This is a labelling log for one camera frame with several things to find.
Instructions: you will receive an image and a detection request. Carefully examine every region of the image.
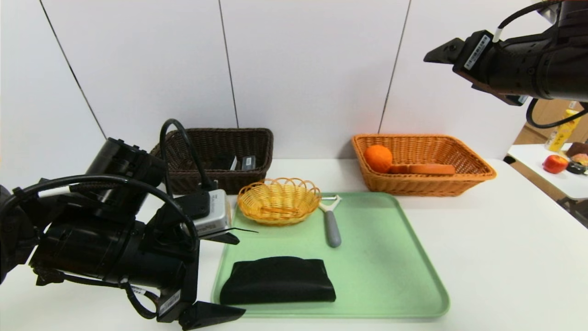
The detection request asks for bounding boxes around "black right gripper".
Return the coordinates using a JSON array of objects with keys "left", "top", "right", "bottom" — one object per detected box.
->
[{"left": 423, "top": 30, "right": 552, "bottom": 101}]

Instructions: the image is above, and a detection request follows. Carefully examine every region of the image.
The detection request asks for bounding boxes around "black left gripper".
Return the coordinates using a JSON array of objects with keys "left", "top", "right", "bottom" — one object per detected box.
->
[{"left": 102, "top": 220, "right": 246, "bottom": 331}]

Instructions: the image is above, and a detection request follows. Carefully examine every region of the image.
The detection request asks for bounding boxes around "white oblong case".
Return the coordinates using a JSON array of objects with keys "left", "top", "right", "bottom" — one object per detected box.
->
[{"left": 209, "top": 153, "right": 239, "bottom": 172}]

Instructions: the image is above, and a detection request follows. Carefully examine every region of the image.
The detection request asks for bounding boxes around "toy bread slice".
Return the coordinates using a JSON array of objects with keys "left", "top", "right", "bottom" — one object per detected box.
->
[{"left": 388, "top": 163, "right": 458, "bottom": 176}]

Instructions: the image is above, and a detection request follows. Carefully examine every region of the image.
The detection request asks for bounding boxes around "orange fruit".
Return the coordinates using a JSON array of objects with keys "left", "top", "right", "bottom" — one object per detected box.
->
[{"left": 364, "top": 144, "right": 393, "bottom": 174}]

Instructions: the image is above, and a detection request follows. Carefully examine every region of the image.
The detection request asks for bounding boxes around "small yellow wicker basket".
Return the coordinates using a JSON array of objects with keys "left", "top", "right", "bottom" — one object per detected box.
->
[{"left": 237, "top": 177, "right": 322, "bottom": 227}]

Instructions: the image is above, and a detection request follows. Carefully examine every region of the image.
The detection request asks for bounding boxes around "dark brown wicker basket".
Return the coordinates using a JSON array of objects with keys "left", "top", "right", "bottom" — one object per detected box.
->
[{"left": 152, "top": 128, "right": 275, "bottom": 195}]

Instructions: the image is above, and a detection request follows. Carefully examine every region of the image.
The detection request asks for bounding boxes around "orange wicker basket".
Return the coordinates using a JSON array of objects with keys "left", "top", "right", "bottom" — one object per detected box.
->
[{"left": 351, "top": 134, "right": 498, "bottom": 197}]

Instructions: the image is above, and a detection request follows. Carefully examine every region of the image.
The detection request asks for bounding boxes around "black folded cloth pouch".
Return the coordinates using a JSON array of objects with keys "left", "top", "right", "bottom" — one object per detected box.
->
[{"left": 220, "top": 256, "right": 337, "bottom": 306}]

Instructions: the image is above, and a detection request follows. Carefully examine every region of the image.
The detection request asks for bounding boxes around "wooden cabinet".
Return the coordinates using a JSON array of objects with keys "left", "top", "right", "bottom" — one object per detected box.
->
[{"left": 512, "top": 99, "right": 588, "bottom": 147}]

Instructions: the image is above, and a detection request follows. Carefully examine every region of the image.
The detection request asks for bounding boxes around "white side table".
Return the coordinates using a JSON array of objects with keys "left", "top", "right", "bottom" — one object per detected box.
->
[{"left": 502, "top": 144, "right": 588, "bottom": 229}]

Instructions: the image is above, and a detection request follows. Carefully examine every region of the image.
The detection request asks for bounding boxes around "yellow drink carton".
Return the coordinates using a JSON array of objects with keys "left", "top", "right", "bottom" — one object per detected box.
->
[{"left": 544, "top": 109, "right": 582, "bottom": 153}]

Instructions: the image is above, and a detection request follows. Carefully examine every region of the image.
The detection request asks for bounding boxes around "light green plastic tray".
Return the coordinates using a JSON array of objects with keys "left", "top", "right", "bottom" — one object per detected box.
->
[{"left": 212, "top": 192, "right": 450, "bottom": 319}]

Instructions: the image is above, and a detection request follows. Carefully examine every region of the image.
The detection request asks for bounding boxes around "red apple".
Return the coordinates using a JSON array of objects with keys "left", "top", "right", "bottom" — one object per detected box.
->
[{"left": 542, "top": 155, "right": 568, "bottom": 175}]

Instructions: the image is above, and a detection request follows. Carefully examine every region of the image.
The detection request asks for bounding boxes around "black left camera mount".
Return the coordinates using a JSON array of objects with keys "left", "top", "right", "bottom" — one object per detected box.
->
[{"left": 147, "top": 198, "right": 200, "bottom": 251}]

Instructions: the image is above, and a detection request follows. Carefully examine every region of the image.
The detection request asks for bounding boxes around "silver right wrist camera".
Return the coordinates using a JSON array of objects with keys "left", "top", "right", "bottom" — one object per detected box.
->
[{"left": 537, "top": 0, "right": 563, "bottom": 23}]

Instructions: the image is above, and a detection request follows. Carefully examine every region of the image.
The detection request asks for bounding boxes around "grey handled peeler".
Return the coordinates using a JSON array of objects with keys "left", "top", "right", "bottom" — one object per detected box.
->
[{"left": 318, "top": 195, "right": 343, "bottom": 249}]

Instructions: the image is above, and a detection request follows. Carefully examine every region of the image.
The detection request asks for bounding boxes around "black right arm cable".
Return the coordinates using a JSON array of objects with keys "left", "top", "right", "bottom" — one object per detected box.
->
[{"left": 498, "top": 0, "right": 588, "bottom": 129}]

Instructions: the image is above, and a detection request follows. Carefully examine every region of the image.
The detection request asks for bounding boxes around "black left camera cable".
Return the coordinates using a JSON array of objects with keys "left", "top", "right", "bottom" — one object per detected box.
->
[{"left": 159, "top": 119, "right": 219, "bottom": 219}]

